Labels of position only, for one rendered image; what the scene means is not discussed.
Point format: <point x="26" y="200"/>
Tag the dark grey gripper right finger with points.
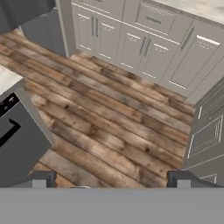
<point x="179" y="176"/>

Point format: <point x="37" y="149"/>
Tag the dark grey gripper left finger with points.
<point x="43" y="176"/>

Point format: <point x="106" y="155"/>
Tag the grey panelled cupboard run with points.
<point x="207" y="137"/>

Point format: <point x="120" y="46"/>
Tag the pale grey cupboard run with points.
<point x="140" y="43"/>

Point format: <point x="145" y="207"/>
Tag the dark grey fridge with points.
<point x="26" y="11"/>

